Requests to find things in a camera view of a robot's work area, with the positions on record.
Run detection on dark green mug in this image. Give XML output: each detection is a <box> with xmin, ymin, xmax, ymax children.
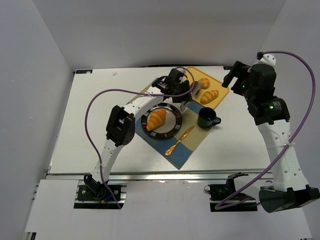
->
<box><xmin>197</xmin><ymin>107</ymin><xmax>222</xmax><ymax>129</ymax></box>

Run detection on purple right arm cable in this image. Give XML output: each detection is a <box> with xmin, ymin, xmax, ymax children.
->
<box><xmin>214</xmin><ymin>50</ymin><xmax>316</xmax><ymax>210</ymax></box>

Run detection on striped bread roll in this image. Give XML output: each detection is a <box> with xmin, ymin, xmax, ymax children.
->
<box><xmin>146</xmin><ymin>108</ymin><xmax>167</xmax><ymax>131</ymax></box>
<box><xmin>200</xmin><ymin>90</ymin><xmax>219</xmax><ymax>105</ymax></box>

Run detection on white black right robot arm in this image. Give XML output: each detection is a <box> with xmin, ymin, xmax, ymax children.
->
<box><xmin>222</xmin><ymin>61</ymin><xmax>320</xmax><ymax>213</ymax></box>

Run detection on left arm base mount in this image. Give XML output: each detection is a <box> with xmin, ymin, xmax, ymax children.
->
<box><xmin>73</xmin><ymin>184</ymin><xmax>127</xmax><ymax>210</ymax></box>

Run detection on yellow plastic tray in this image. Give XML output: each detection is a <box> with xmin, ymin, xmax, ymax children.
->
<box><xmin>187</xmin><ymin>66</ymin><xmax>230</xmax><ymax>109</ymax></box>

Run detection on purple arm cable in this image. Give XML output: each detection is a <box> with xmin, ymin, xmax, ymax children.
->
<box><xmin>214</xmin><ymin>50</ymin><xmax>316</xmax><ymax>210</ymax></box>
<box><xmin>83</xmin><ymin>66</ymin><xmax>196</xmax><ymax>210</ymax></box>

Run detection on blue beige patchwork placemat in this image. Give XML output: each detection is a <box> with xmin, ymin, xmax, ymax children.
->
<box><xmin>135</xmin><ymin>99</ymin><xmax>212</xmax><ymax>170</ymax></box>

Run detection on dark rimmed ceramic plate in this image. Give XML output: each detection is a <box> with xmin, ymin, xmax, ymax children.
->
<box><xmin>138</xmin><ymin>102</ymin><xmax>183</xmax><ymax>140</ymax></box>

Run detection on steel serving tongs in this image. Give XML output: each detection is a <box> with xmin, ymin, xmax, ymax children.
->
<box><xmin>180</xmin><ymin>81</ymin><xmax>202</xmax><ymax>114</ymax></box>

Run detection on gold ornate knife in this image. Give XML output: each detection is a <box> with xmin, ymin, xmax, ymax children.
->
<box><xmin>165</xmin><ymin>125</ymin><xmax>195</xmax><ymax>156</ymax></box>

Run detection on chocolate croissant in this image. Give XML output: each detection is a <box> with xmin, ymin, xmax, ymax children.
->
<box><xmin>190</xmin><ymin>81</ymin><xmax>202</xmax><ymax>97</ymax></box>

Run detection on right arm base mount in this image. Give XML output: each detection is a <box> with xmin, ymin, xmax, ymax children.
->
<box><xmin>203</xmin><ymin>172</ymin><xmax>260</xmax><ymax>212</ymax></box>

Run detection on aluminium table edge rail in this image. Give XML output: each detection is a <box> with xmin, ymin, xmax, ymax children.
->
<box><xmin>46</xmin><ymin>164</ymin><xmax>276</xmax><ymax>181</ymax></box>

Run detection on small round bun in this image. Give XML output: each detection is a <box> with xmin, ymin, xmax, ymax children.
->
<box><xmin>199</xmin><ymin>77</ymin><xmax>210</xmax><ymax>90</ymax></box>

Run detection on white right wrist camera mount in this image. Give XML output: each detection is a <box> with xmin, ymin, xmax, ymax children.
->
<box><xmin>247</xmin><ymin>51</ymin><xmax>276</xmax><ymax>73</ymax></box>

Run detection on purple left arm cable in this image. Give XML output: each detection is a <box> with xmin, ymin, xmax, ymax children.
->
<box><xmin>83</xmin><ymin>66</ymin><xmax>196</xmax><ymax>210</ymax></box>

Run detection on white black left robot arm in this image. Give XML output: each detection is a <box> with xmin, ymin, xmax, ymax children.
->
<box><xmin>84</xmin><ymin>66</ymin><xmax>192</xmax><ymax>200</ymax></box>

